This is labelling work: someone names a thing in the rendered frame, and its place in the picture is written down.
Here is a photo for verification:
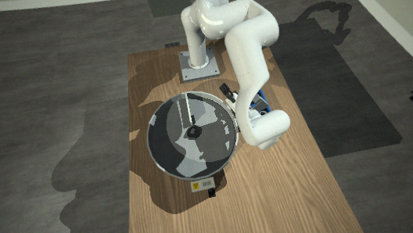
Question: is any blue square tray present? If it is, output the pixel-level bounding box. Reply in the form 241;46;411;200
250;89;271;113

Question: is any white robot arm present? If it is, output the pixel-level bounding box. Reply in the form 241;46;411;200
181;0;290;149

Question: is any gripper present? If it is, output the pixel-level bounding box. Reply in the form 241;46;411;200
219;83;238;112

